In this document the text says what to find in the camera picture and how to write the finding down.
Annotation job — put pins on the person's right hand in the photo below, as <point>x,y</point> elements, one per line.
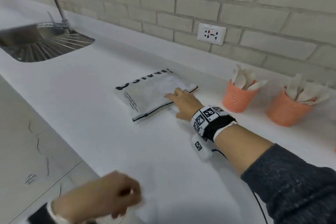
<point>186,103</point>

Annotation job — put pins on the person's left hand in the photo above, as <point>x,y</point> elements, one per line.
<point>105,195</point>

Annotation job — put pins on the grey zip pouch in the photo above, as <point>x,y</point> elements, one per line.
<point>149,92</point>

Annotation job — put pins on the orange mesh spoon cup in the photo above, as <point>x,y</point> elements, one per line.
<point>239,99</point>

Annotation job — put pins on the bunch of white plastic spoons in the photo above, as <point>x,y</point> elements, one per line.
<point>242,78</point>

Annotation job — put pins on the orange mesh fork cup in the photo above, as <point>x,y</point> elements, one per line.
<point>287,112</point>

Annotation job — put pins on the person's right forearm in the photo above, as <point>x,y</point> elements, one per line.
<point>275,168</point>

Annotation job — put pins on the black right wristband with markers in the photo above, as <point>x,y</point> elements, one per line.
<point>212,121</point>

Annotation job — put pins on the black wristband with markers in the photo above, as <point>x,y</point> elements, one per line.
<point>212,121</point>
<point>39,217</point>

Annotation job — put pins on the black left wristband with markers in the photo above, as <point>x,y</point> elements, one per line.
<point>39,217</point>

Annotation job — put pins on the metal floor drain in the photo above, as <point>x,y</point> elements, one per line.
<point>30,179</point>

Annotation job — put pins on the steel sink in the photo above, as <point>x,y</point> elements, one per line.
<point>39,45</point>

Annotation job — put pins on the chrome faucet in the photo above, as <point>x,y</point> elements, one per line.
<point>56,0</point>

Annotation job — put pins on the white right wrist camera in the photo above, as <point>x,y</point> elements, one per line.
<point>200,149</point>

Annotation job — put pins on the white wall socket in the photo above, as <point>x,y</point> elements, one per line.
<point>212,34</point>

